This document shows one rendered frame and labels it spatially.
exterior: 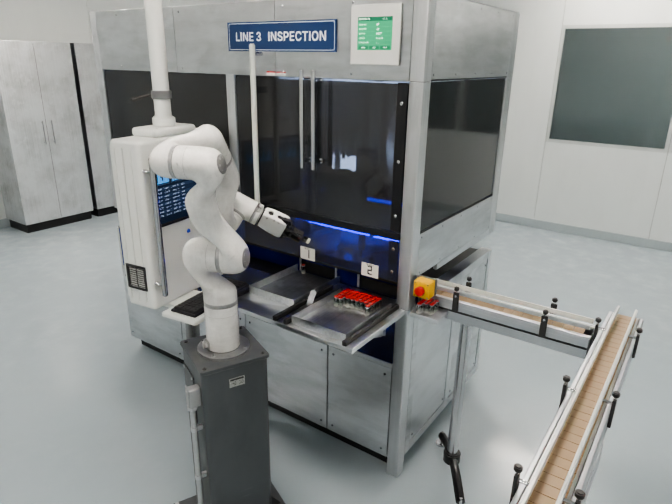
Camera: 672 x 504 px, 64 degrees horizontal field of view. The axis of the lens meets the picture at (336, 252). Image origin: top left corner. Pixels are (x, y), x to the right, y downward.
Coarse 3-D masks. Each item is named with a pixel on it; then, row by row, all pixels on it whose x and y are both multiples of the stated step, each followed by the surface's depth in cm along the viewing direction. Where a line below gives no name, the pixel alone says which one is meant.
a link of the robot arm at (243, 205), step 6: (240, 198) 199; (246, 198) 200; (234, 204) 198; (240, 204) 198; (246, 204) 199; (252, 204) 200; (234, 210) 197; (240, 210) 198; (246, 210) 199; (252, 210) 199; (246, 216) 200
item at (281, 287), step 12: (276, 276) 253; (288, 276) 258; (300, 276) 258; (312, 276) 259; (252, 288) 238; (264, 288) 244; (276, 288) 245; (288, 288) 245; (300, 288) 245; (312, 288) 245; (276, 300) 231; (288, 300) 227; (300, 300) 229
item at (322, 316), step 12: (324, 300) 229; (300, 312) 216; (312, 312) 222; (324, 312) 222; (336, 312) 222; (348, 312) 222; (360, 312) 223; (300, 324) 210; (312, 324) 207; (324, 324) 212; (336, 324) 212; (348, 324) 212; (360, 324) 206; (336, 336) 201; (348, 336) 200
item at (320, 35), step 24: (240, 24) 234; (264, 24) 227; (288, 24) 220; (312, 24) 213; (336, 24) 207; (240, 48) 238; (264, 48) 230; (288, 48) 223; (312, 48) 216; (336, 48) 210
